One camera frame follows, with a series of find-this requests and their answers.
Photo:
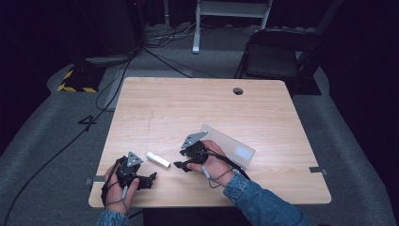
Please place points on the white eraser stick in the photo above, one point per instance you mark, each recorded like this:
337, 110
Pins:
158, 159

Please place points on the black folding chair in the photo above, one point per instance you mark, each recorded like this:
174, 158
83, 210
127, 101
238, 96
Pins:
276, 59

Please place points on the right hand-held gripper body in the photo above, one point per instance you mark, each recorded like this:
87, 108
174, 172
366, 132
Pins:
196, 149

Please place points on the gray tape strip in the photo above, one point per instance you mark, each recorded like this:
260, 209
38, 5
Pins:
317, 170
95, 180

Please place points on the yellow black striped base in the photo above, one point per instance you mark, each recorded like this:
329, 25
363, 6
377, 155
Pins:
75, 88

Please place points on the person's right hand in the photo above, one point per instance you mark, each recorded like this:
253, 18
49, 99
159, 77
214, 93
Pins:
216, 166

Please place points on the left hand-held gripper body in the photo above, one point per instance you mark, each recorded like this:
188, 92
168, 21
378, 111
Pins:
127, 174

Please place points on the clear plastic pencil case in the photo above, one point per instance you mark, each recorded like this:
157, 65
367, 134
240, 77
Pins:
233, 147

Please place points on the white metal stand frame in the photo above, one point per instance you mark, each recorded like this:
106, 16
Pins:
197, 31

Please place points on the person's left hand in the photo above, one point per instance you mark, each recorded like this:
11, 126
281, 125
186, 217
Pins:
114, 194

